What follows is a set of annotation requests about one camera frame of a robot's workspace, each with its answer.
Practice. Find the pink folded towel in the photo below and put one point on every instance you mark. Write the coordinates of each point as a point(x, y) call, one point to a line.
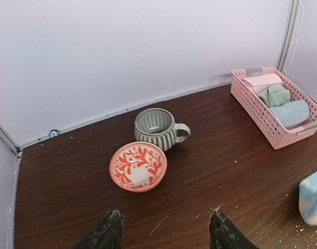
point(261, 82)

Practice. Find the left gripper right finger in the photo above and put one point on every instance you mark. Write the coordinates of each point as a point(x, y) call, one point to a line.
point(224, 234)

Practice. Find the wall screw eyelet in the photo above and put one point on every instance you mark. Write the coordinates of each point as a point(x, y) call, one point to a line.
point(54, 133)

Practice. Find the red patterned bowl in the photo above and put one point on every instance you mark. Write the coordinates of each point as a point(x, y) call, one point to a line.
point(138, 166)

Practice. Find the striped ceramic mug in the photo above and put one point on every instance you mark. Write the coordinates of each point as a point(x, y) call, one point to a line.
point(157, 126)

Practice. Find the right aluminium frame post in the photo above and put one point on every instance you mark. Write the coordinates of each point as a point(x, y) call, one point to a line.
point(289, 45)

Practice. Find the blue patterned towel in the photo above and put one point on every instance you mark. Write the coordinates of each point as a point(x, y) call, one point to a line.
point(308, 199)

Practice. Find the pink plastic basket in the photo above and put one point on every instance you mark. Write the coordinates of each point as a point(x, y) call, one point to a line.
point(267, 119)

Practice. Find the grey green rolled towel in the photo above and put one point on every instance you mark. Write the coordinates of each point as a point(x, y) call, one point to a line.
point(275, 95)

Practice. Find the left aluminium frame post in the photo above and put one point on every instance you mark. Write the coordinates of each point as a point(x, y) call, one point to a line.
point(9, 142)

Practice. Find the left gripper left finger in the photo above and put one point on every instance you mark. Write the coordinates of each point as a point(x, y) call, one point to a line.
point(107, 234)

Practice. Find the aluminium frame post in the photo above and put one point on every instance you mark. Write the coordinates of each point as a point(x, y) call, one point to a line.
point(289, 45)
point(9, 142)

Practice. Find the light blue towel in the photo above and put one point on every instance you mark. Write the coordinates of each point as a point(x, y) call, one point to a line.
point(291, 114)

